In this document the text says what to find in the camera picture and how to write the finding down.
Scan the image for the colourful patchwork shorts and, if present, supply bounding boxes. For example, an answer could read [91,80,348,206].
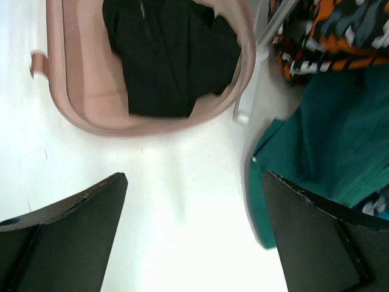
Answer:
[360,189,388,220]

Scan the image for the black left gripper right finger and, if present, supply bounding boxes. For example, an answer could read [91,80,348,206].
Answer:
[263,172,388,292]

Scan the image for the pink plastic basket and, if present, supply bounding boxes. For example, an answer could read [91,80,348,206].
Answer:
[30,1,256,137]

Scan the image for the white metal clothes rack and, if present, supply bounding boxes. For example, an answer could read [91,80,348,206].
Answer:
[233,1,298,125]

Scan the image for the orange black camouflage shorts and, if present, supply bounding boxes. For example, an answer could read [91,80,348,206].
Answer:
[272,0,388,85]

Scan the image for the dark green shorts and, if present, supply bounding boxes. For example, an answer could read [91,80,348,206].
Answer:
[247,64,388,249]

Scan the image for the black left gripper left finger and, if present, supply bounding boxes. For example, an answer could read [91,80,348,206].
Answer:
[1,173,128,292]

